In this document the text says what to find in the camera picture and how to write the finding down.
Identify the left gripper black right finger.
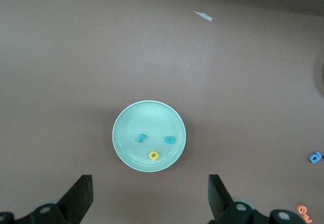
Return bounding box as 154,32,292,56
208,174,304,224

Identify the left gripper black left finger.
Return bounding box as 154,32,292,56
0,174,94,224

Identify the blue foam letter a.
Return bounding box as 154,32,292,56
308,152,322,164

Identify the green plate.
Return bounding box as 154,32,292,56
112,100,187,173

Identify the brown table cover sheet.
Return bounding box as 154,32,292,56
0,0,324,224

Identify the white paper scrap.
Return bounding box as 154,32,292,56
192,10,213,22

